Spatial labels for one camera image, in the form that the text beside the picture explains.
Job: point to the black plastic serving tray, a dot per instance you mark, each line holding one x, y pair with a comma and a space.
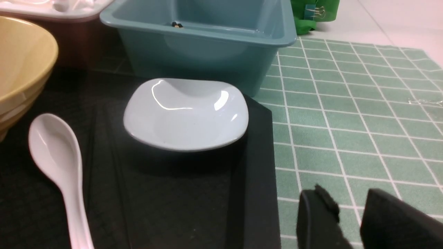
136, 196

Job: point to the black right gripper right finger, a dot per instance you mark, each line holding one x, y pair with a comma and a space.
390, 223

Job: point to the beige noodle bowl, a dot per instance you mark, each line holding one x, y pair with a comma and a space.
27, 57

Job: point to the white ceramic soup spoon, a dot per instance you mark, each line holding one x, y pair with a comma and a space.
55, 150

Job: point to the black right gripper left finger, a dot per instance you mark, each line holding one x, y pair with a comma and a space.
318, 221

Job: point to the white and brown spoon bin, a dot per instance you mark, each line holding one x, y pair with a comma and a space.
75, 24

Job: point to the black chopstick with gold band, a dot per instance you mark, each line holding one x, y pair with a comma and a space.
175, 24

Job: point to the green checkered table mat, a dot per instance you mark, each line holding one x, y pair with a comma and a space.
351, 117

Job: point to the white square sauce dish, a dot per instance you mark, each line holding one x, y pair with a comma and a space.
186, 115

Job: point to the teal plastic chopstick bin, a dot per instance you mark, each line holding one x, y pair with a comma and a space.
233, 41

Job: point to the green cloth backdrop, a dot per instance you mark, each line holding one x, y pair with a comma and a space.
307, 13

